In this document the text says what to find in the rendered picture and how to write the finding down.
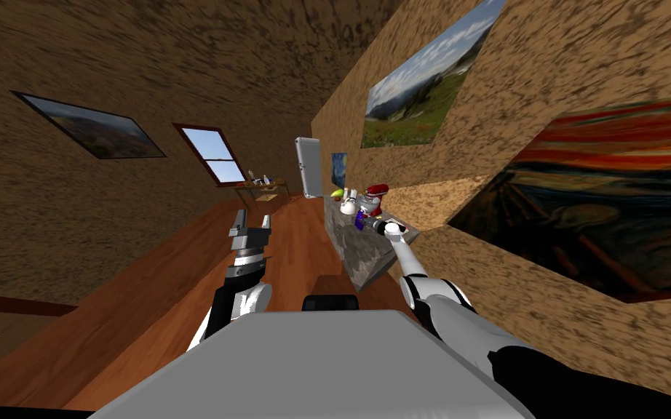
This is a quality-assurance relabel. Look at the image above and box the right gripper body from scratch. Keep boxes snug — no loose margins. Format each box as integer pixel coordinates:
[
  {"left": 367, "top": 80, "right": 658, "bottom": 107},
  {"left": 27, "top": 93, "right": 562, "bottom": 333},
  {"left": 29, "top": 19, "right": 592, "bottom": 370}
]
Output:
[{"left": 364, "top": 217, "right": 398, "bottom": 236}]

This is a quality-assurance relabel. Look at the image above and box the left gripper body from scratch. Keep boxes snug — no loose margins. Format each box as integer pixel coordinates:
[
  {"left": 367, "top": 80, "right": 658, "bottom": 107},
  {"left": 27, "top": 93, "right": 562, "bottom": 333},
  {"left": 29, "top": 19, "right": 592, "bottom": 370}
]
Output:
[{"left": 229, "top": 226, "right": 271, "bottom": 253}]

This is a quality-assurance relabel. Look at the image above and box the red and white mixer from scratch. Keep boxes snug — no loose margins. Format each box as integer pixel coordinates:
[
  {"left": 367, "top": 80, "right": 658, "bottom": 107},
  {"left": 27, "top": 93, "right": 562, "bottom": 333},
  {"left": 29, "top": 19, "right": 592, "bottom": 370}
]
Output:
[{"left": 358, "top": 183, "right": 391, "bottom": 220}]

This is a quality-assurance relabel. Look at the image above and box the grey stone counter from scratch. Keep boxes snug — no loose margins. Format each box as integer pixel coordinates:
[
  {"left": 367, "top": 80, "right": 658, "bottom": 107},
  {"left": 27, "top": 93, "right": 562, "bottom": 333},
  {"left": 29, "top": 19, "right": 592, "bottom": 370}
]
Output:
[{"left": 322, "top": 194, "right": 421, "bottom": 292}]

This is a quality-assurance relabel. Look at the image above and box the wooden table with bottles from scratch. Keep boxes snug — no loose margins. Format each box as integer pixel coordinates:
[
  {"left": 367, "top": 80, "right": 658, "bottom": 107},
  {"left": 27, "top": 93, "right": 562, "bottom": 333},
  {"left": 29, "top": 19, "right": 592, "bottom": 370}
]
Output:
[{"left": 233, "top": 169, "right": 291, "bottom": 206}]

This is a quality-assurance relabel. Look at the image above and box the white kettle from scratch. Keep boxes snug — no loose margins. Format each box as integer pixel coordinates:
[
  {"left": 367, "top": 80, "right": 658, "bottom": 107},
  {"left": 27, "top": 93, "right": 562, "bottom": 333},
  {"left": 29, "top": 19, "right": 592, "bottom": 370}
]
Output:
[{"left": 339, "top": 188, "right": 360, "bottom": 217}]

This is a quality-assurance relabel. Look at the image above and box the small blue picture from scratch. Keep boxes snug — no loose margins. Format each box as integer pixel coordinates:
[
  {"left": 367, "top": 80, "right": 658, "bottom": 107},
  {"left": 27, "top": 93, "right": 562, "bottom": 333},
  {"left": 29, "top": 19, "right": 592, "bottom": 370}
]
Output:
[{"left": 330, "top": 152, "right": 349, "bottom": 190}]

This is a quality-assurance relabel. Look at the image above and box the white fridge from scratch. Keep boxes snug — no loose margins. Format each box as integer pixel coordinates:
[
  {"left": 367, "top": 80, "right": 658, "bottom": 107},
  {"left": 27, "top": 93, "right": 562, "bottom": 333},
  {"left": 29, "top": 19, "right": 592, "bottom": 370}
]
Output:
[{"left": 294, "top": 136, "right": 325, "bottom": 200}]

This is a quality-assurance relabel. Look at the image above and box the large mountain meadow picture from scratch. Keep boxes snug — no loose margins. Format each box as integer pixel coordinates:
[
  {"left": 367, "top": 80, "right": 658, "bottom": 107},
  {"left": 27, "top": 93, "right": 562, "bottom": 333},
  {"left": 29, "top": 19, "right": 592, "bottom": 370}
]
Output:
[{"left": 360, "top": 0, "right": 509, "bottom": 150}]

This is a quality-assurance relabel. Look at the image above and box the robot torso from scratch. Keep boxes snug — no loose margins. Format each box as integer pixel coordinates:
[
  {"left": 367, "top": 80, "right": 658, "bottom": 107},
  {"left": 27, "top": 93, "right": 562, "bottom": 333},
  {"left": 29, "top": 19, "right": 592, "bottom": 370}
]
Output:
[{"left": 87, "top": 294, "right": 537, "bottom": 419}]

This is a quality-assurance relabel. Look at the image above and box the dark framed landscape picture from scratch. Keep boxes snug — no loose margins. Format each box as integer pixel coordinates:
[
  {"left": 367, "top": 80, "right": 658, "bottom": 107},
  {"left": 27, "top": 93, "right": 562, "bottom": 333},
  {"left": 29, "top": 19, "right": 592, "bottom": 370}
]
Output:
[{"left": 11, "top": 89, "right": 167, "bottom": 161}]

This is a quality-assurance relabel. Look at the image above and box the red and dark painting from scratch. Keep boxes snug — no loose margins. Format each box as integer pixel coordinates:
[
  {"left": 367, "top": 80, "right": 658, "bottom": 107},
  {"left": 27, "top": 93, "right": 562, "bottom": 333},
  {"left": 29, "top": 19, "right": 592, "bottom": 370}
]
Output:
[{"left": 446, "top": 95, "right": 671, "bottom": 305}]

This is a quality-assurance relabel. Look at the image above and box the window with dark red frame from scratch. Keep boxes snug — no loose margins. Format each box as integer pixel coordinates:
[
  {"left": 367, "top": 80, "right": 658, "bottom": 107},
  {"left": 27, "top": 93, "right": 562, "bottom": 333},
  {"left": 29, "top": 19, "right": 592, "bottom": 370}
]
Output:
[{"left": 172, "top": 122, "right": 250, "bottom": 188}]

